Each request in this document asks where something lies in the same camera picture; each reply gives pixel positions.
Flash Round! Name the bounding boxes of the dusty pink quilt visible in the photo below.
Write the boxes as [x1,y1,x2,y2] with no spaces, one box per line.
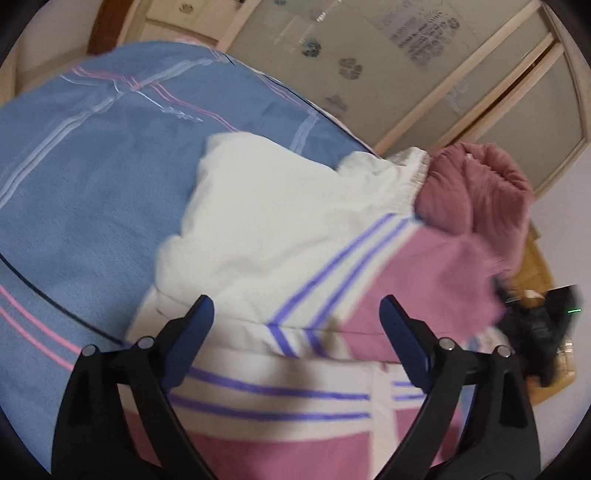
[414,142,535,278]

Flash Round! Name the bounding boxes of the blue striped bed sheet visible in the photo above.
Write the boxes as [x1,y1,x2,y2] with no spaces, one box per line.
[0,41,376,472]

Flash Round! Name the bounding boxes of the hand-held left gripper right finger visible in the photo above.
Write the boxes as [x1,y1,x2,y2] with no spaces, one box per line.
[374,295,542,480]

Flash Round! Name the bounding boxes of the pink and white striped jacket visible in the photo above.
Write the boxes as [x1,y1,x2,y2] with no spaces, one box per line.
[122,133,511,480]

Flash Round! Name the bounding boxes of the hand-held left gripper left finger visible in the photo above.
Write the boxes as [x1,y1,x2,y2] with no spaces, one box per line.
[52,295,218,480]

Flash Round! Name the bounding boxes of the beige drawer cabinet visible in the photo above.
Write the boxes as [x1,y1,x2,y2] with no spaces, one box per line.
[136,0,241,47]

